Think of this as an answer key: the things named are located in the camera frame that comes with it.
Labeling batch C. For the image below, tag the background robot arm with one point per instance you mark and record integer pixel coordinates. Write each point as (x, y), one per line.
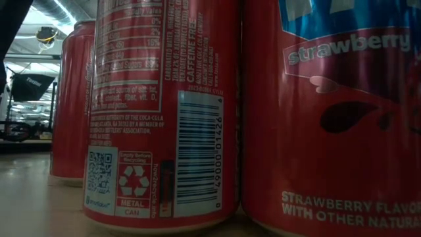
(19, 131)

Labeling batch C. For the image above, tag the red Fanta strawberry can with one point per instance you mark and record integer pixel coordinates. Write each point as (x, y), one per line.
(148, 131)
(329, 158)
(70, 115)

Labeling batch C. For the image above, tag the black softbox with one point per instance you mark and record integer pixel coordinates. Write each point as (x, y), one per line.
(29, 87)

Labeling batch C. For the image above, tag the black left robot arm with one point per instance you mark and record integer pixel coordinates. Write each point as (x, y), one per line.
(10, 26)

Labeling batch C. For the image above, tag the silver ceiling duct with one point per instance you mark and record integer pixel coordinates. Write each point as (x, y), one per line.
(59, 10)

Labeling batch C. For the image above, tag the background work table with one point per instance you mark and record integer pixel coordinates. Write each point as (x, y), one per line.
(23, 146)

